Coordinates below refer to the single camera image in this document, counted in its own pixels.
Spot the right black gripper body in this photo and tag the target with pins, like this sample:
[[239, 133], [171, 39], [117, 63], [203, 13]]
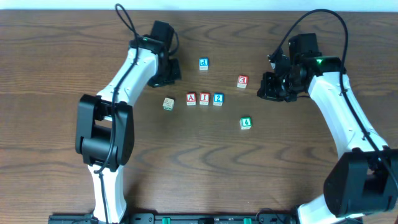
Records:
[[269, 88]]

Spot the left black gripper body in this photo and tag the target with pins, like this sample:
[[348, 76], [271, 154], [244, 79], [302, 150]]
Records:
[[170, 74]]

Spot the green picture wooden block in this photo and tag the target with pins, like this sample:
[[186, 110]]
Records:
[[168, 104]]

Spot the red letter A block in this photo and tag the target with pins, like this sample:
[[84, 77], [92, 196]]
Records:
[[191, 99]]

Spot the red letter I block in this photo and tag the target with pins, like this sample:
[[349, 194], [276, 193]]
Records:
[[204, 99]]

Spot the blue number 2 block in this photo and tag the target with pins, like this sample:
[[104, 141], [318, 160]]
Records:
[[218, 99]]

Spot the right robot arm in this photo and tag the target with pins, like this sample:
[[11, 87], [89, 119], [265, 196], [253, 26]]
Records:
[[363, 181]]

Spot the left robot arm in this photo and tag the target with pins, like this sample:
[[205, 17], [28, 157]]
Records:
[[105, 125]]

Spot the blue letter P block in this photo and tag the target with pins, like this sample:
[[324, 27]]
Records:
[[203, 64]]

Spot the red number 3 block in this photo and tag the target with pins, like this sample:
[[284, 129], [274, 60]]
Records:
[[242, 81]]

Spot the green number 4 block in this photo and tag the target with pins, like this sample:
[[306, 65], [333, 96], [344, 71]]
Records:
[[245, 123]]

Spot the black mounting rail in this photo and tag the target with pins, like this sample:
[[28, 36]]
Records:
[[150, 218]]

